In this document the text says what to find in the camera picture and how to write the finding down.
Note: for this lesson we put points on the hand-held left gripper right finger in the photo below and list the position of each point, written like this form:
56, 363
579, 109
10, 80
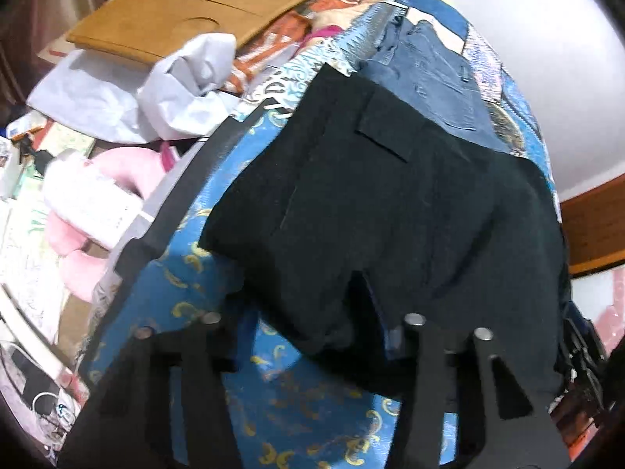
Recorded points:
415, 356

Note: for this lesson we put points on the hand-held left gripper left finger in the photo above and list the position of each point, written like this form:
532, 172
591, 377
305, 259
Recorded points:
215, 347

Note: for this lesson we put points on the black pants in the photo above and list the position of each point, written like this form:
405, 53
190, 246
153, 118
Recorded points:
390, 205

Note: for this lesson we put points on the blue patchwork blanket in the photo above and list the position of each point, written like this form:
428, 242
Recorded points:
293, 400

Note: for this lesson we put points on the pink pillow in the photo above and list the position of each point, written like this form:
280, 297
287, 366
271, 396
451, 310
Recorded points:
73, 273

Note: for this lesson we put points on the white bottle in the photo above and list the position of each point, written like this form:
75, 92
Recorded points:
88, 195

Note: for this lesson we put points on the white printed paper sheet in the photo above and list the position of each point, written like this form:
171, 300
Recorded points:
29, 273

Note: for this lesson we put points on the white plastic bag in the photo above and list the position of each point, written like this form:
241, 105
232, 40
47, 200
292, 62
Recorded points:
195, 88

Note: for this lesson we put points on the light grey cloth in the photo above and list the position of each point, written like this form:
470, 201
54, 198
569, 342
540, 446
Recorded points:
88, 102

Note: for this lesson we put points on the blue jeans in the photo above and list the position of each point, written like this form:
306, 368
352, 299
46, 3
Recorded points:
429, 73

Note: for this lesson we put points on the orange striped quilt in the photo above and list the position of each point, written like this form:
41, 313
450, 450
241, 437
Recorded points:
263, 58

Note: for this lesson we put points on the wooden lap desk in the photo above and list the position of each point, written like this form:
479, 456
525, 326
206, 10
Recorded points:
195, 10

